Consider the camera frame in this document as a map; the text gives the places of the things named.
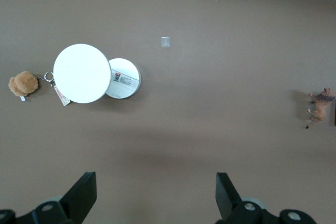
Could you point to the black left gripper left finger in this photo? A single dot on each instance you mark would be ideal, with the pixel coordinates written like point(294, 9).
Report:
point(81, 195)

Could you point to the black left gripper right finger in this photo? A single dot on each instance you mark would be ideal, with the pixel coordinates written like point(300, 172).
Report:
point(228, 195)

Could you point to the white round lamp on stand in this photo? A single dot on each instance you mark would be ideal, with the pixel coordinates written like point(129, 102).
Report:
point(81, 73)

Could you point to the clear tape piece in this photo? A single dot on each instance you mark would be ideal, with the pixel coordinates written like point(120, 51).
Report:
point(165, 42)

